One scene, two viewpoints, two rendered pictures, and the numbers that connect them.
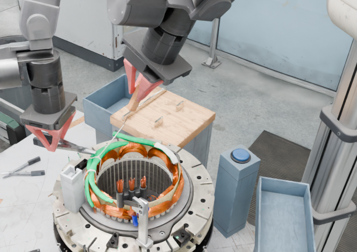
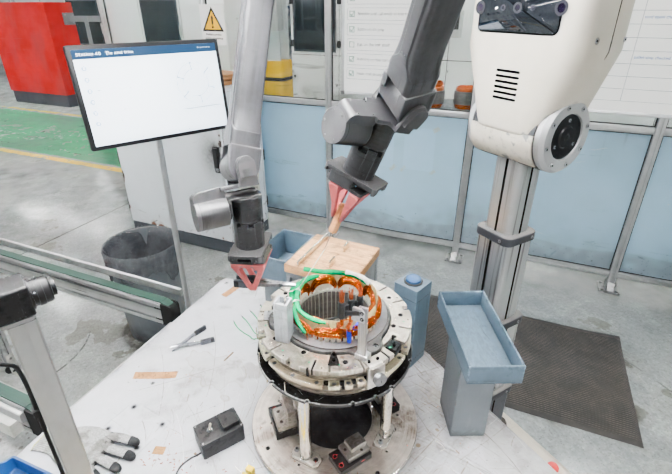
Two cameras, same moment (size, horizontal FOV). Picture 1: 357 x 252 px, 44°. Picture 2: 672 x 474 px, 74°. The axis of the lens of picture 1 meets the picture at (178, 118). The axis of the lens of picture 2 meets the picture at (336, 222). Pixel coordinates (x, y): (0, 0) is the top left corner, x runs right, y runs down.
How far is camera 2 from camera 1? 23 cm
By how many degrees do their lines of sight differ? 13
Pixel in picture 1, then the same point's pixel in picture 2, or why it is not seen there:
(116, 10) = (333, 132)
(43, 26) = (251, 165)
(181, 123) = (352, 260)
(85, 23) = not seen: hidden behind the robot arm
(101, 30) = not seen: hidden behind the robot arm
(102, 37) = not seen: hidden behind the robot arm
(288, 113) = (413, 268)
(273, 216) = (460, 323)
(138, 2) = (355, 121)
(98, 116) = (270, 268)
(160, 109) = (328, 252)
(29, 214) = (209, 380)
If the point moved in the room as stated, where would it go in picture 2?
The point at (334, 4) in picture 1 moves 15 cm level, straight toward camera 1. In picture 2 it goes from (476, 130) to (483, 148)
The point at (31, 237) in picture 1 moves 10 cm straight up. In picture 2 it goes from (217, 402) to (213, 372)
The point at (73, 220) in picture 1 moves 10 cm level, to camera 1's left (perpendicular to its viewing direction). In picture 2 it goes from (288, 350) to (234, 355)
